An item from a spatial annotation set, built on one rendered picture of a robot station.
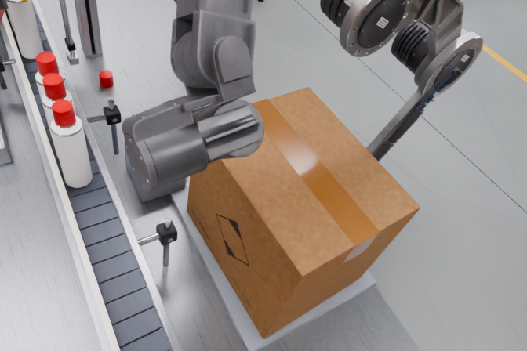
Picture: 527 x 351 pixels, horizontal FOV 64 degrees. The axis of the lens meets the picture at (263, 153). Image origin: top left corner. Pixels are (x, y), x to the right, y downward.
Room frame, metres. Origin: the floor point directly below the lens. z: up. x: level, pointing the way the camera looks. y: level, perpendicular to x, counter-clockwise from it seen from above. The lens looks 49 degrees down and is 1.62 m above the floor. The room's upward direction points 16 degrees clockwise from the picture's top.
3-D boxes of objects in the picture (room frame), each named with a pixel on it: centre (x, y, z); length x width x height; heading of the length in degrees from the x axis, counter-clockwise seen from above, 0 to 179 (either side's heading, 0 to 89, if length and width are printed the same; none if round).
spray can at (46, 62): (0.55, 0.43, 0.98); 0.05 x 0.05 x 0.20
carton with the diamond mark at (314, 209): (0.45, -0.07, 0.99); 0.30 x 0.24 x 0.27; 46
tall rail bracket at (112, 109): (0.56, 0.34, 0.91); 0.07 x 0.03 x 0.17; 132
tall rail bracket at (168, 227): (0.34, 0.14, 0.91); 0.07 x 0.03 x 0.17; 132
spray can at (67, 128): (0.45, 0.34, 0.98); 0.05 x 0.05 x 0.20
